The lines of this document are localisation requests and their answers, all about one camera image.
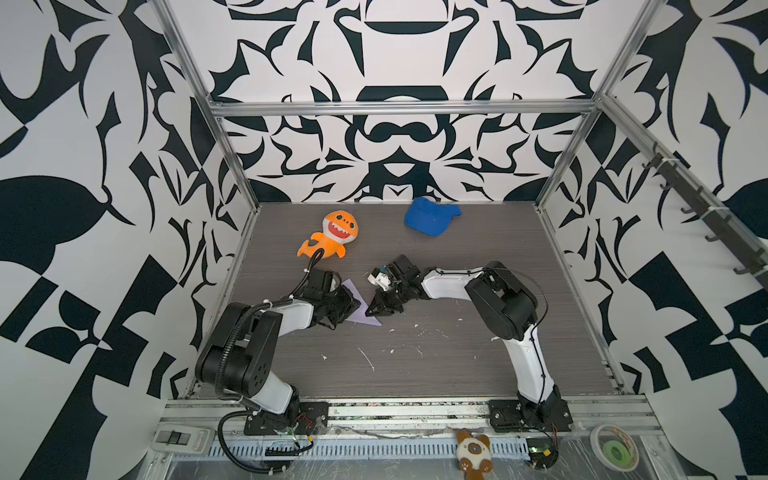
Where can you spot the brown white plush toy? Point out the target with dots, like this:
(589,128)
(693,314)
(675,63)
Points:
(473,454)

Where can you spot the white power strip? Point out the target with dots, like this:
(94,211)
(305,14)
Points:
(182,439)

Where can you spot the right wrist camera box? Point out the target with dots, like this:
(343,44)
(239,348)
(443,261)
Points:
(380,278)

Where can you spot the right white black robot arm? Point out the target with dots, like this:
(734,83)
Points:
(504,303)

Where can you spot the lilac square paper sheet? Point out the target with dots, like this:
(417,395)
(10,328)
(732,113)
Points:
(359,315)

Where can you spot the tape roll with green core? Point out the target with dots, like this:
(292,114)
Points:
(614,448)

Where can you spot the orange shark plush toy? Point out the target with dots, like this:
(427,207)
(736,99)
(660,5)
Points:
(339,228)

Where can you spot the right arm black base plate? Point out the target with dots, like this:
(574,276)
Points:
(522,414)

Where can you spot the small black electronics board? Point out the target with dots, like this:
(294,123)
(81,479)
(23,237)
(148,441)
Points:
(543,453)

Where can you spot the blue cap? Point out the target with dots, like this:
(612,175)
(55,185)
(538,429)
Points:
(429,217)

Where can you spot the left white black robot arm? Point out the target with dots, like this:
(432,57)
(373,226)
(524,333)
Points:
(237,358)

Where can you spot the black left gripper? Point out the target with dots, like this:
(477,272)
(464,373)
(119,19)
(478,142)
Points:
(350,304)

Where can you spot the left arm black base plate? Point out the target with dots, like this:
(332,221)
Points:
(300,418)

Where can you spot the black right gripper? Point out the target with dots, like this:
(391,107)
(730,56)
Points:
(383,305)

